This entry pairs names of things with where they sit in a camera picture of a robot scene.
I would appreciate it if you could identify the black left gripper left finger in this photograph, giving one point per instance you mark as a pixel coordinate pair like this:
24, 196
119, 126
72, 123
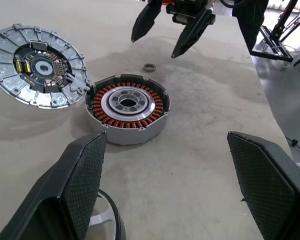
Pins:
65, 187

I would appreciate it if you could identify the round cover plate with circuit board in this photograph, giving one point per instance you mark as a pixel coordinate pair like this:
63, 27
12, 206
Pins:
12, 82

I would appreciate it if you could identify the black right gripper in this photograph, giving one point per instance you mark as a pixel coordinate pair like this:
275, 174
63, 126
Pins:
190, 13

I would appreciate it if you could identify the black metal rack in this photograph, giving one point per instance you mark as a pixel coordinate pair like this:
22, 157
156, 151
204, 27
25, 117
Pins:
270, 54

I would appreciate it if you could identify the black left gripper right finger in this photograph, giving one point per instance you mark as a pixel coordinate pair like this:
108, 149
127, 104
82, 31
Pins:
265, 190

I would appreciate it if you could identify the black rimmed rotor wheel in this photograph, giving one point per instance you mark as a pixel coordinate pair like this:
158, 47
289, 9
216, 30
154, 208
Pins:
102, 217

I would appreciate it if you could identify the silver motor stator housing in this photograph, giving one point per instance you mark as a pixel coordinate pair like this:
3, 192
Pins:
130, 135

